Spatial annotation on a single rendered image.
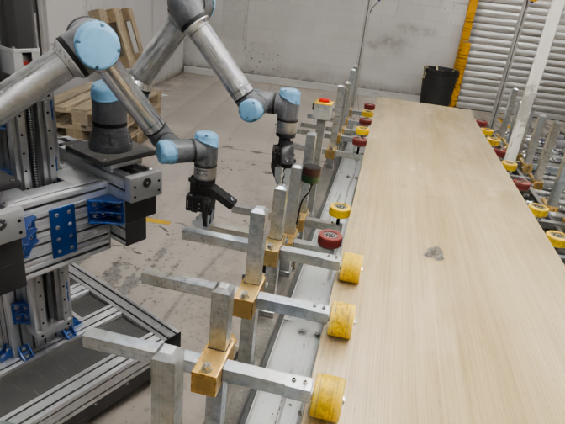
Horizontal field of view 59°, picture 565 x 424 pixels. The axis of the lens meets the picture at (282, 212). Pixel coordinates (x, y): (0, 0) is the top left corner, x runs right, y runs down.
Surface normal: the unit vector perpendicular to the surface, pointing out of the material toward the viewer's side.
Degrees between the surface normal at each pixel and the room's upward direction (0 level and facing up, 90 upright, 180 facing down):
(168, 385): 90
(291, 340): 0
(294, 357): 0
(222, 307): 90
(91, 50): 86
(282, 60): 90
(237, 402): 0
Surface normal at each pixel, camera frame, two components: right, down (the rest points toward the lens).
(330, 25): -0.12, 0.40
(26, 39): 0.79, 0.32
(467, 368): 0.11, -0.91
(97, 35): 0.59, 0.33
